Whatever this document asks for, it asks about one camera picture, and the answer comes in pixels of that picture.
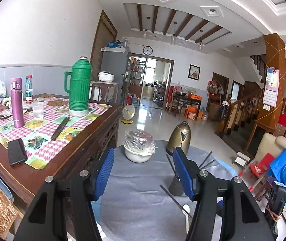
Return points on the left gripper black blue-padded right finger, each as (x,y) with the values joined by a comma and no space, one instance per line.
(242,219)

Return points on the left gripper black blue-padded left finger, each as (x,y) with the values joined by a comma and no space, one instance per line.
(45,217)

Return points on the white spoon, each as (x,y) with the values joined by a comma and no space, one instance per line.
(186,212)

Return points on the red plastic child chair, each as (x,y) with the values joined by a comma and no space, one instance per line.
(258,169)

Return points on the beige armchair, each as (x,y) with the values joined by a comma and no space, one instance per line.
(270,144)

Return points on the blue table cloth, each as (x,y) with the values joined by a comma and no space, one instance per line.
(96,206)

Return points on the dark grey utensil holder cup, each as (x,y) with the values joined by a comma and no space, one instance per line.
(175,187)

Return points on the black smartphone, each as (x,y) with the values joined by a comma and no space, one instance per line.
(16,152)

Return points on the dark wooden sideboard table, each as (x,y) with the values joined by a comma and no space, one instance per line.
(25,181)

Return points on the short dark chopstick on table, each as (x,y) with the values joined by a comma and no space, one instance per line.
(173,199)

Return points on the wooden stair railing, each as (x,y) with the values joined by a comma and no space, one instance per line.
(242,110)

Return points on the pink checkered table mat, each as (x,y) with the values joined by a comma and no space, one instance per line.
(36,134)

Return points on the grey table cloth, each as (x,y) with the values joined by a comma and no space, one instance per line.
(134,205)

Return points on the dark chopsticks pair on sideboard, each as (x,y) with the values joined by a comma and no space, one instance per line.
(60,128)

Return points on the bronze electric kettle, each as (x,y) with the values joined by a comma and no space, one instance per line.
(180,137)

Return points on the white ceramic bowl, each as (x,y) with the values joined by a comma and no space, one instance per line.
(136,157)

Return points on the clear plastic cup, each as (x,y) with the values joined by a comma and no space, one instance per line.
(38,110)

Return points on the dark dining table far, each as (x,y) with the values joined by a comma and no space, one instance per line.
(180,100)

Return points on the plastic water bottle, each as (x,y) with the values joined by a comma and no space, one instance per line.
(28,89)

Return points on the purple thermos bottle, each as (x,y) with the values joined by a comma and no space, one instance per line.
(17,102)

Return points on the small round fan heater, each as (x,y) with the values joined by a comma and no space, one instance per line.
(128,113)

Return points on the green thermos jug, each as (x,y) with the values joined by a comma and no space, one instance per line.
(77,85)

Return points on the framed flower picture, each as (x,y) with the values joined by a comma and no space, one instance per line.
(194,72)

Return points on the white rice cooker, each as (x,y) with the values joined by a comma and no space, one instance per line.
(105,77)

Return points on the grey refrigerator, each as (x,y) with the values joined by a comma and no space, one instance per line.
(117,62)

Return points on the wall calendar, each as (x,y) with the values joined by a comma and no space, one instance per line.
(271,87)

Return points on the round wall clock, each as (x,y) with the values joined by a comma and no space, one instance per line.
(147,50)

